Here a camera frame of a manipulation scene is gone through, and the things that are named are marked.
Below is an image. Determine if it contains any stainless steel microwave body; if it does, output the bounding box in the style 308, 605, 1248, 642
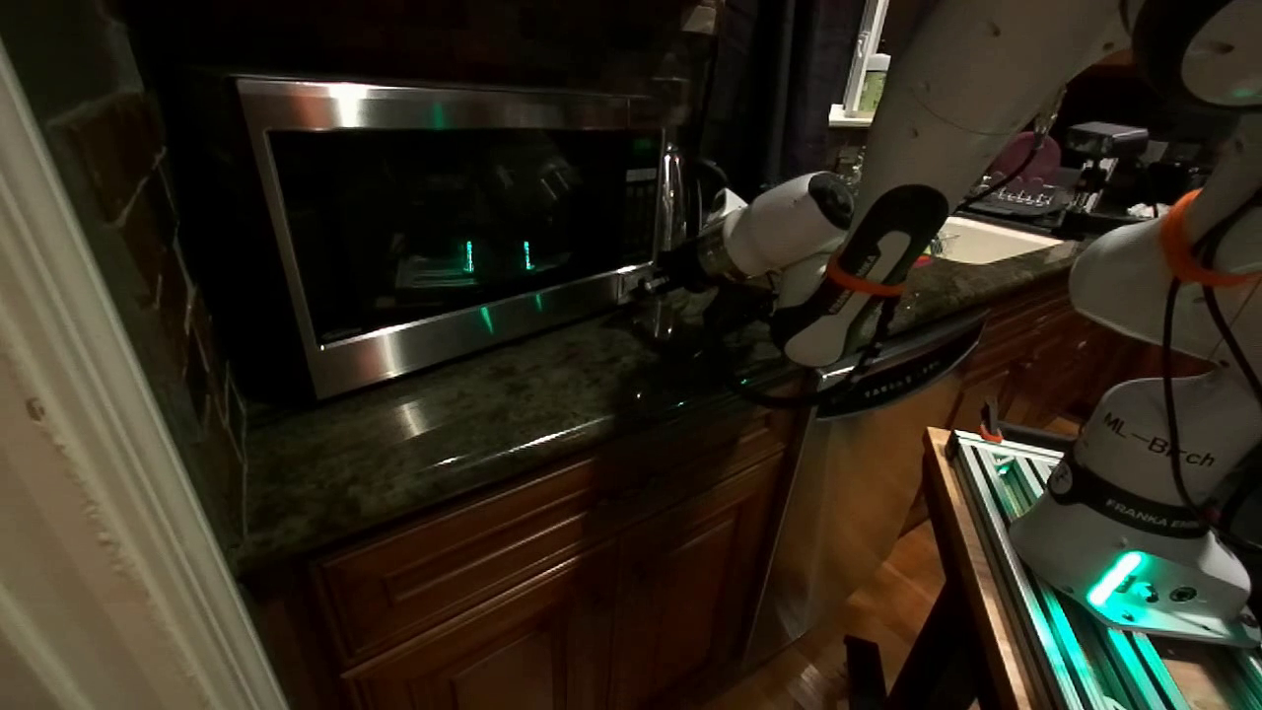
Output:
164, 63, 661, 407

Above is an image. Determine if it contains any wooden kitchen base cabinet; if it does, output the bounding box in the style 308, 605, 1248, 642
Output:
245, 377, 818, 710

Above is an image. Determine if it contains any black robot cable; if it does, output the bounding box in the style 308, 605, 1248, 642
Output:
1156, 191, 1262, 521

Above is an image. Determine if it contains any stainless steel dishwasher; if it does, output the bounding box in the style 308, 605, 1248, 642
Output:
746, 313, 991, 664

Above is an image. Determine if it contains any robot mounting cart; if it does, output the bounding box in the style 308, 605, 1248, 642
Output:
842, 423, 1262, 710

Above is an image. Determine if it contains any stainless steel microwave oven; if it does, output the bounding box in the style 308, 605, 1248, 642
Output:
231, 72, 661, 404

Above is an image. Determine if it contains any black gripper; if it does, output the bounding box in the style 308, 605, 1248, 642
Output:
629, 238, 746, 346

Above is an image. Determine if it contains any white kitchen sink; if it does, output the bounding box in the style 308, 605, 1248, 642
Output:
928, 214, 1073, 275

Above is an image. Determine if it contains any stainless steel electric kettle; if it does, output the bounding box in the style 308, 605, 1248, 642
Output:
650, 138, 734, 267

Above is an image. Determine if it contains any wooden cabinet beside dishwasher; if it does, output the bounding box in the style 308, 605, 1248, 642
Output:
904, 267, 1158, 530

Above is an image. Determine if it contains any white door frame trim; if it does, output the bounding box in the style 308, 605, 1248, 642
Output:
0, 52, 289, 710

